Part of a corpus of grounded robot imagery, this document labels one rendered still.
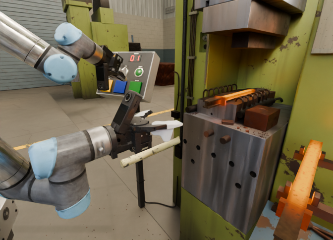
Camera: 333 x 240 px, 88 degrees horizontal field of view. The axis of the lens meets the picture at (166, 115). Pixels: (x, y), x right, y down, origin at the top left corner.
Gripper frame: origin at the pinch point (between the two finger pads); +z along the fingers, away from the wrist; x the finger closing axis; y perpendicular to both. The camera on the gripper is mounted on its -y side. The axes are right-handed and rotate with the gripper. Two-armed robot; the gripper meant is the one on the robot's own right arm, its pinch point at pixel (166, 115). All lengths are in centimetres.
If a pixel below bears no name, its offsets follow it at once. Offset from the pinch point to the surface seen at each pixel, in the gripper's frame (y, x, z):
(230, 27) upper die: -28.1, 1.0, 30.6
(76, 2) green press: -138, -464, 116
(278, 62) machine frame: -14, 4, 79
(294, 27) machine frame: -31, 8, 79
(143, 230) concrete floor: 100, -39, 12
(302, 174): 7.1, 35.1, 9.9
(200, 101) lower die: 2.7, -10.4, 30.7
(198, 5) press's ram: -38, -15, 31
